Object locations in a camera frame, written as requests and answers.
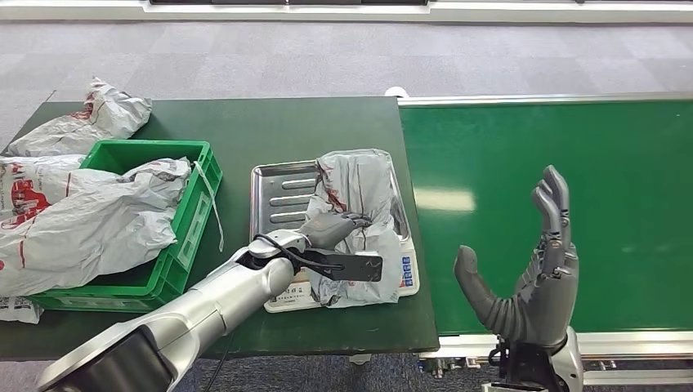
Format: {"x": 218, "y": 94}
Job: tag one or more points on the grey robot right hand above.
{"x": 536, "y": 314}

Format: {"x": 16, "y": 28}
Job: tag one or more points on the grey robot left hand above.
{"x": 330, "y": 230}

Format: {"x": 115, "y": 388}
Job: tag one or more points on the grey poly mailer package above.
{"x": 357, "y": 184}

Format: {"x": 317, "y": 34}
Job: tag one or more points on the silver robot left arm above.
{"x": 216, "y": 308}

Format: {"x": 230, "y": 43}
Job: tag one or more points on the grey mailer package red print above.
{"x": 105, "y": 116}

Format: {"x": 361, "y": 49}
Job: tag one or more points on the white mailer package red picture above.
{"x": 27, "y": 189}

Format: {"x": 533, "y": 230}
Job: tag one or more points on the white scale with steel tray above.
{"x": 281, "y": 195}

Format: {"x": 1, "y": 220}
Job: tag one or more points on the green plastic crate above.
{"x": 187, "y": 227}

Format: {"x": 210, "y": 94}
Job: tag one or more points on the white round cap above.
{"x": 397, "y": 92}

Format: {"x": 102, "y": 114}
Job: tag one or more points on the small white printed bag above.
{"x": 19, "y": 309}

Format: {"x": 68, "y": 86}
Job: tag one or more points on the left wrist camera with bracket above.
{"x": 352, "y": 268}

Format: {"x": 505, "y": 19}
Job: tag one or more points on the green conveyor belt aluminium frame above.
{"x": 487, "y": 162}

